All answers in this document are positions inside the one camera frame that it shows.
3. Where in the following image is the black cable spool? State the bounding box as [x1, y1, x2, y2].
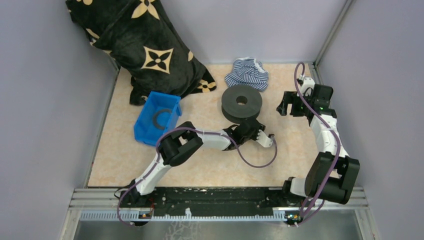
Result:
[221, 85, 263, 124]

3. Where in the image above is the blue plastic bin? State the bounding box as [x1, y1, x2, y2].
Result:
[133, 91, 182, 146]

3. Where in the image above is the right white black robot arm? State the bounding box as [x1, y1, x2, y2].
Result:
[276, 84, 360, 206]

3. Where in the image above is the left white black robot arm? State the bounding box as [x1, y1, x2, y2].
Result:
[119, 119, 275, 207]

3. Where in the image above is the blue white striped cloth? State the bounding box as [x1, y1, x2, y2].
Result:
[224, 57, 269, 92]

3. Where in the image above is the black beige floral blanket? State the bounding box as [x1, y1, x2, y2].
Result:
[65, 0, 217, 106]

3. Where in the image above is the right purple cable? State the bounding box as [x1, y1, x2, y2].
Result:
[294, 61, 342, 226]

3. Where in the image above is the purple cable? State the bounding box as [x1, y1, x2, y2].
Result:
[294, 61, 342, 226]
[115, 127, 278, 228]

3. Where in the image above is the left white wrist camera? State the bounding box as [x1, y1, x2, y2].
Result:
[255, 130, 275, 148]

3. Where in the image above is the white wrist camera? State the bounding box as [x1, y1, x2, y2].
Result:
[255, 130, 275, 148]
[297, 76, 315, 97]

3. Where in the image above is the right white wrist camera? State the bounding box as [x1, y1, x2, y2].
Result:
[297, 76, 315, 97]

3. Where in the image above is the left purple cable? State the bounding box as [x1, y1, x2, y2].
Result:
[115, 127, 278, 228]

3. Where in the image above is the aluminium frame rail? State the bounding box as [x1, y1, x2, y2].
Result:
[67, 187, 370, 213]

